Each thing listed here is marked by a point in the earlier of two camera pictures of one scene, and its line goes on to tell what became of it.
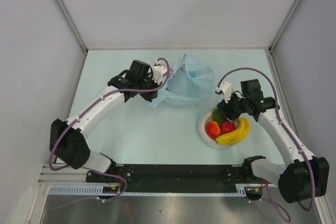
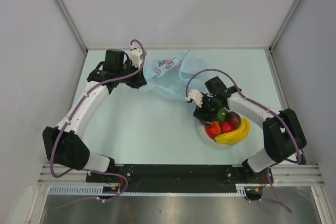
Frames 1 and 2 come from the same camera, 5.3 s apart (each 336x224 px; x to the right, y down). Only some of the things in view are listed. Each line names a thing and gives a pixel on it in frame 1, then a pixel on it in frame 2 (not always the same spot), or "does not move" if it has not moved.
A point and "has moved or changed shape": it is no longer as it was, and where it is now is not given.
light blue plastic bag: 189,84 has moved or changed shape
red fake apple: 226,127 does not move
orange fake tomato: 212,129 does not move
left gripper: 153,95 → 139,80
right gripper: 225,107 → 200,112
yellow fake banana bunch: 237,135 does not move
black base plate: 175,178 does not move
